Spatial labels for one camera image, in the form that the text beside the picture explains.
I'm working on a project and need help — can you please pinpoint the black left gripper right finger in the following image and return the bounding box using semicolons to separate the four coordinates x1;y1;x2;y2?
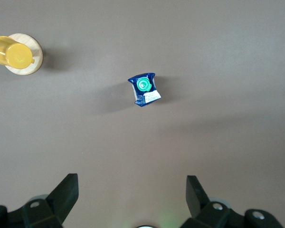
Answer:
180;175;285;228

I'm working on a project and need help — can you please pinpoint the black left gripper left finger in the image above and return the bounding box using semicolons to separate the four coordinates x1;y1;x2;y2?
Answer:
0;173;79;228

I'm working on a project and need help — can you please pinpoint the blue white milk carton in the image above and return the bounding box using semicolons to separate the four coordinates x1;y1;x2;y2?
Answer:
127;72;162;108

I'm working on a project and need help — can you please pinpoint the yellow plastic cup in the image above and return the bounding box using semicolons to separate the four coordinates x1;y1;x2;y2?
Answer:
0;36;36;70

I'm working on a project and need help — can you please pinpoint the round wooden mug stand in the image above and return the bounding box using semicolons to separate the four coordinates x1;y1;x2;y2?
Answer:
4;33;44;76

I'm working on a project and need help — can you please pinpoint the brown table cover cloth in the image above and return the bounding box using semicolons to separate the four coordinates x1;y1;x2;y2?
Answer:
0;0;285;228

